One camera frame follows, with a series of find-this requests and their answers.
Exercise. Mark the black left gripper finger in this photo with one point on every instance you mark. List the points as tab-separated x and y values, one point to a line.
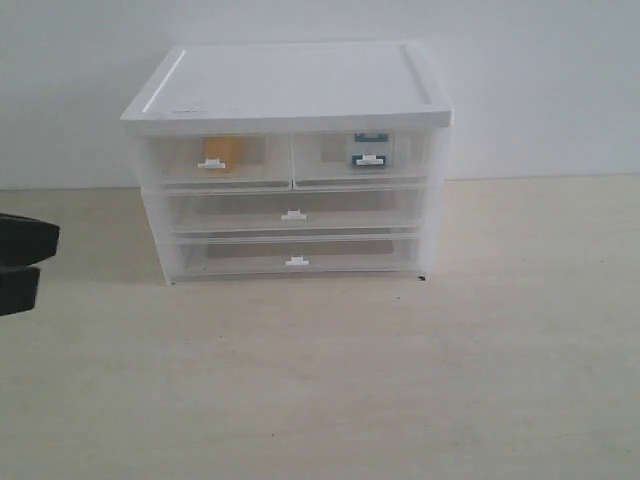
18	289
27	241

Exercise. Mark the yellow wedge block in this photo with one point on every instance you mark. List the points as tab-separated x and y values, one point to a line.
221	154

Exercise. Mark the white bottle teal label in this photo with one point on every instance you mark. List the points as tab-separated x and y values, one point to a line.
370	150

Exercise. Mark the clear bottom wide drawer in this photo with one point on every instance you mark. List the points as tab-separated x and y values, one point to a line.
377	254

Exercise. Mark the clear wide drawer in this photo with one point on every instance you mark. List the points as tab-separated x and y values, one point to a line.
377	254
200	213

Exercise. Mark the white plastic drawer cabinet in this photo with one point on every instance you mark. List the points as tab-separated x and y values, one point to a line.
287	89

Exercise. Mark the clear middle wide drawer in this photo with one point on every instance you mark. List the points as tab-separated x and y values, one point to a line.
200	213

